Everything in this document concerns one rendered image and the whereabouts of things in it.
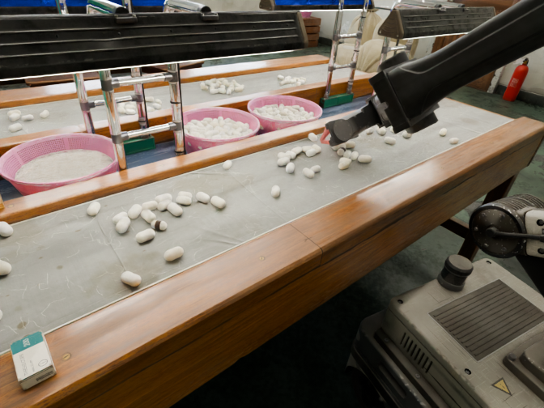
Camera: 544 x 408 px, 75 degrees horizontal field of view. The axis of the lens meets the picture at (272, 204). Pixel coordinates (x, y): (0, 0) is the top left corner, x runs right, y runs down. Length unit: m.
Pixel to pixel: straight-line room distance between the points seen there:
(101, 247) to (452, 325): 0.83
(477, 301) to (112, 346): 0.91
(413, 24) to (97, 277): 1.02
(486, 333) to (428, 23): 0.87
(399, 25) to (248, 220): 0.69
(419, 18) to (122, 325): 1.08
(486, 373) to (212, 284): 0.66
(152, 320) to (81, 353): 0.09
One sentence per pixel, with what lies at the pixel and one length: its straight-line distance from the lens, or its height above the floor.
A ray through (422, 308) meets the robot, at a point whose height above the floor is 0.48.
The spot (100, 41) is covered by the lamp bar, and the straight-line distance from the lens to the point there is 0.64.
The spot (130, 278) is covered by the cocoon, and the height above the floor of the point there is 0.76.
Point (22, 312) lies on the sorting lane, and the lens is 0.67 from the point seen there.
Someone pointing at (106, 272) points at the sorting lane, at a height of 0.74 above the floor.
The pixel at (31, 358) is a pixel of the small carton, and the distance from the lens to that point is 0.55.
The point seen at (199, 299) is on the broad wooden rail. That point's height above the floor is 0.76.
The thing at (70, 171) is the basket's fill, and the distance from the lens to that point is 1.01.
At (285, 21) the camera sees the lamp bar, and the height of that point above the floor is 1.09.
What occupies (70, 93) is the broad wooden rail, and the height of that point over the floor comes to 0.76.
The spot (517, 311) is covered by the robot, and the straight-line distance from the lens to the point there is 1.18.
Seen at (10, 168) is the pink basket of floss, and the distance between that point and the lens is 1.06.
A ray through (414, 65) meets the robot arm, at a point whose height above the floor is 1.11.
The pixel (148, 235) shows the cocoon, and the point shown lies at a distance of 0.71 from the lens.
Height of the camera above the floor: 1.20
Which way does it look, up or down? 34 degrees down
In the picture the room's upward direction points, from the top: 5 degrees clockwise
